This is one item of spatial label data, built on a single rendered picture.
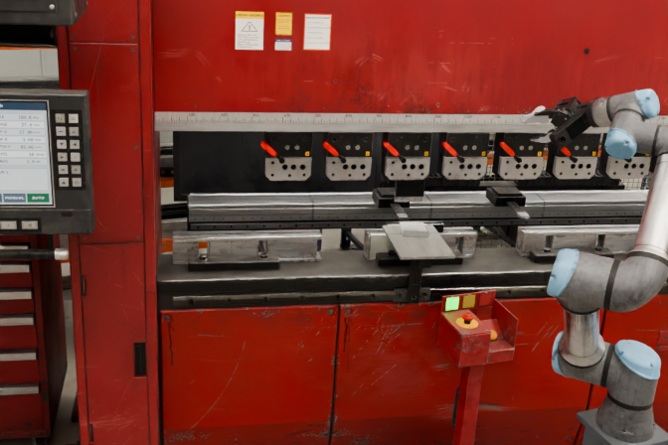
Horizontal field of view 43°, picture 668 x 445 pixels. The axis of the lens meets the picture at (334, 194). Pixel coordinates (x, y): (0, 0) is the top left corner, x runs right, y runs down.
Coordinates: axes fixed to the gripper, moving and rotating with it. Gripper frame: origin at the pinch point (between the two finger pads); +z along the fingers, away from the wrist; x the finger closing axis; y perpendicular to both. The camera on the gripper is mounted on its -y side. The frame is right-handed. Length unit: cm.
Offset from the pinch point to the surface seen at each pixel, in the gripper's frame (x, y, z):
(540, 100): -17, 47, 23
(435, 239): -35, -1, 52
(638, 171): -60, 60, 9
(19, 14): 98, -70, 58
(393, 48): 26, 23, 46
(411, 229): -31, 1, 62
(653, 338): -117, 34, 18
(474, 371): -74, -23, 47
